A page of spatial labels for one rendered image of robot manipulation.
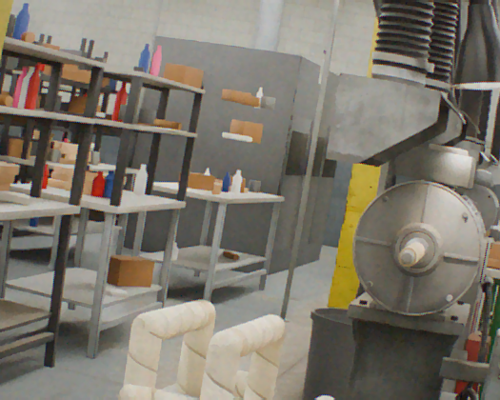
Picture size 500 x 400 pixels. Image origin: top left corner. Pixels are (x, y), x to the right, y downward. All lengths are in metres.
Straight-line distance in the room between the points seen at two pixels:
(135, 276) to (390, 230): 5.57
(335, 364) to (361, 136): 3.03
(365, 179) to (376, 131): 7.51
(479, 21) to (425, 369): 0.75
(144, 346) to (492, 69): 0.98
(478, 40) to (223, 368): 1.00
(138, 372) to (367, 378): 1.23
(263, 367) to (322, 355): 3.59
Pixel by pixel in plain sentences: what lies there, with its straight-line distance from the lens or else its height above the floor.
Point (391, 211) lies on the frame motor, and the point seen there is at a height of 1.31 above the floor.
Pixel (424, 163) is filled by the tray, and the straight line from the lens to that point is 2.18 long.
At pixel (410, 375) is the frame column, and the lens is 2.32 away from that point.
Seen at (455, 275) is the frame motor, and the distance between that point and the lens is 2.13.
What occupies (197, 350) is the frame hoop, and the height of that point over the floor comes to 1.15.
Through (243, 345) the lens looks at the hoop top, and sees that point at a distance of 1.13.
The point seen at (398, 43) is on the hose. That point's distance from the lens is 2.01.
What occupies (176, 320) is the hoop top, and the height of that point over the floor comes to 1.20.
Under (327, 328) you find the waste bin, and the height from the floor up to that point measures 0.68.
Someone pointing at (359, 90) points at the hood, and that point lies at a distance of 1.86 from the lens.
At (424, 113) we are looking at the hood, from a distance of 1.84.
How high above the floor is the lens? 1.40
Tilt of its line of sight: 3 degrees down
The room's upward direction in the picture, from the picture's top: 10 degrees clockwise
